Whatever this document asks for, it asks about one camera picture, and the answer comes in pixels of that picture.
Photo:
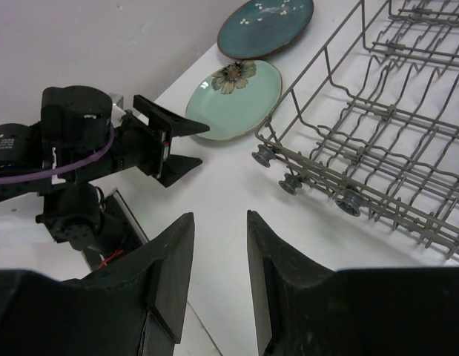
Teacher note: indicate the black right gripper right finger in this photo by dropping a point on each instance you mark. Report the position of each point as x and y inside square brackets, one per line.
[304, 308]

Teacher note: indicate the dark teal glazed plate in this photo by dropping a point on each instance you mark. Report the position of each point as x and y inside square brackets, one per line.
[259, 28]

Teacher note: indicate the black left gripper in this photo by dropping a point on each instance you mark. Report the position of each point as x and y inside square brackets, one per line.
[147, 145]

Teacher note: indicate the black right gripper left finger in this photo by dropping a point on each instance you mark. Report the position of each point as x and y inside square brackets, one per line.
[133, 306]

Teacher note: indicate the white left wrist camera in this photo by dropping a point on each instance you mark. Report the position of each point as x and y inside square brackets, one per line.
[118, 109]

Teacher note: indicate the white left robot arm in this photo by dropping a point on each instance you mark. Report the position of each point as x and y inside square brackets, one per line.
[84, 134]

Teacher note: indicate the light green plate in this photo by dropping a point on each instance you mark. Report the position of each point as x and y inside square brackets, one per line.
[235, 99]

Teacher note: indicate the grey wire dish rack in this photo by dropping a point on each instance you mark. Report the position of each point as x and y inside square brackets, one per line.
[371, 123]

